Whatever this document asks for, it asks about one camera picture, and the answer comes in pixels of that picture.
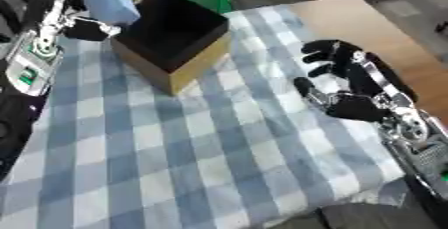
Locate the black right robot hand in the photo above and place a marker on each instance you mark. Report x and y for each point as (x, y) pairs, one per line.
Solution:
(357, 106)

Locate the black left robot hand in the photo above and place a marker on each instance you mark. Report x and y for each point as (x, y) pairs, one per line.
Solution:
(87, 30)

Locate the light blue block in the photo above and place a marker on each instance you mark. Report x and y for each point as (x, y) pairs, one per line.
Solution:
(112, 3)

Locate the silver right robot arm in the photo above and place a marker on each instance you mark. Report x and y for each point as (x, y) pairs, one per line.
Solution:
(411, 128)

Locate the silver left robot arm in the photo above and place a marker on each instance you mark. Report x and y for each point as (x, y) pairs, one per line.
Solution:
(36, 60)

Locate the tan cardboard box black inside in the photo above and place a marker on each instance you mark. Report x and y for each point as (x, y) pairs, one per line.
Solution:
(175, 36)

